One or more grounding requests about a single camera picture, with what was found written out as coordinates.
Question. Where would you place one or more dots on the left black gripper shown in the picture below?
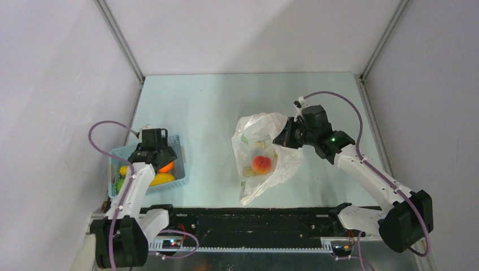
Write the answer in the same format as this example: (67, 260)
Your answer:
(170, 154)

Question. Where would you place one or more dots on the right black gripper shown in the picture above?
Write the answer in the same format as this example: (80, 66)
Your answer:
(284, 138)

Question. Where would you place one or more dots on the fake orange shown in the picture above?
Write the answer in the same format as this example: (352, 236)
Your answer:
(167, 168)

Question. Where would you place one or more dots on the white plastic bag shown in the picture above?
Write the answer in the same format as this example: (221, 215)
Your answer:
(253, 136)

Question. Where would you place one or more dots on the fake peach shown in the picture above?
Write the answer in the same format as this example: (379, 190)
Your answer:
(261, 165)

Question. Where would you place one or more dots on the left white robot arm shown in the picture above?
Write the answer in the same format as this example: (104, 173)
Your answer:
(121, 237)

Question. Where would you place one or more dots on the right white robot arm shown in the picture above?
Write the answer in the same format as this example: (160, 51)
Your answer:
(404, 216)

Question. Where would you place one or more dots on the fake yellow mango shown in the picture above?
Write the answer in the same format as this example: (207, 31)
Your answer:
(161, 178)

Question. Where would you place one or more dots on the fake yellow lemon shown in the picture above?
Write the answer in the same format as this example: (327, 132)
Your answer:
(123, 170)

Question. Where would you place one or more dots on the fake lime green fruit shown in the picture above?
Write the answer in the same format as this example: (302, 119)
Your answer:
(119, 184)

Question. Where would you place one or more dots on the light blue plastic basket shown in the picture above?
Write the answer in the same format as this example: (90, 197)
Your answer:
(180, 171)

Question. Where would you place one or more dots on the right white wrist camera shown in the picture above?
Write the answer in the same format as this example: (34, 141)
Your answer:
(299, 105)

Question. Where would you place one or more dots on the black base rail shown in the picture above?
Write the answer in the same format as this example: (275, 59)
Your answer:
(254, 228)

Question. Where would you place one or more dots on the left aluminium frame post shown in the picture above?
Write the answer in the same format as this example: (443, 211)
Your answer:
(121, 41)

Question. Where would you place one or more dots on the aluminium frame post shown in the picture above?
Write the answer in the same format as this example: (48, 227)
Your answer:
(121, 41)
(384, 38)

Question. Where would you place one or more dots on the right aluminium frame post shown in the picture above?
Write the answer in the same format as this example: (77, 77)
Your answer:
(384, 38)

